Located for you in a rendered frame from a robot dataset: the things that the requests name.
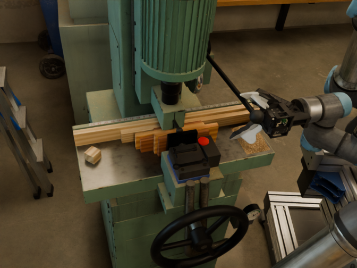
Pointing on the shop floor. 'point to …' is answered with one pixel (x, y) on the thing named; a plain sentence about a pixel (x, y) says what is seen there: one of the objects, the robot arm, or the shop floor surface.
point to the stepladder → (31, 151)
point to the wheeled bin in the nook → (51, 42)
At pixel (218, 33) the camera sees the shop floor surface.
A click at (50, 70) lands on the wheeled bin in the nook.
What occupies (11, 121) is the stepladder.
